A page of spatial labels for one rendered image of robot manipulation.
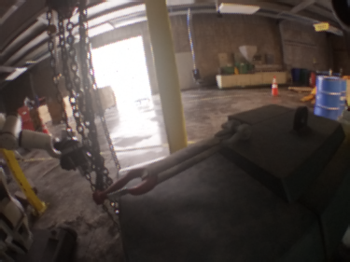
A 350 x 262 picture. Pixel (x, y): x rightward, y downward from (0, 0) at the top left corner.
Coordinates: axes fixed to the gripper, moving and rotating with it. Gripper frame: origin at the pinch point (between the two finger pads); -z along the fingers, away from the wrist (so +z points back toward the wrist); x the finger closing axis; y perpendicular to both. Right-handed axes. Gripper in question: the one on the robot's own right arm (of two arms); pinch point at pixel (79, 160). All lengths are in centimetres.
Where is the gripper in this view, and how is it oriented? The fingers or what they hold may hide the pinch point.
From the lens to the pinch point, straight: 49.4
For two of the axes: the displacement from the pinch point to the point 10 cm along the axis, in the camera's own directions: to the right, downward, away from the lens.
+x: -6.5, 3.6, -6.7
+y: -1.5, -9.2, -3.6
